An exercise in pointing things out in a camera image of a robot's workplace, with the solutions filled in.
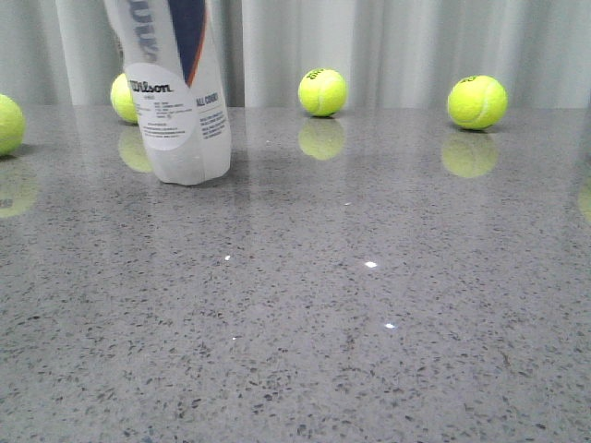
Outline Wilson 3 tennis ball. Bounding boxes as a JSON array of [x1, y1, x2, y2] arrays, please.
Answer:
[[0, 94, 26, 156]]

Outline Roland Garros tennis ball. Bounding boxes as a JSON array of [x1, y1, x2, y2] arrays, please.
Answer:
[[110, 73, 138, 125]]

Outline right back tennis ball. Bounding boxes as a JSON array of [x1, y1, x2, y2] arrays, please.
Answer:
[[447, 75, 509, 130]]

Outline grey pleated curtain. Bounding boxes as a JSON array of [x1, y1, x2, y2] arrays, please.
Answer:
[[1, 1, 590, 108]]

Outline middle back tennis ball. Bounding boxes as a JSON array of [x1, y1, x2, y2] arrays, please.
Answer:
[[298, 68, 347, 117]]

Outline white blue Wilson tennis can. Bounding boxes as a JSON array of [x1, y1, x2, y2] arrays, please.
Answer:
[[105, 1, 232, 186]]

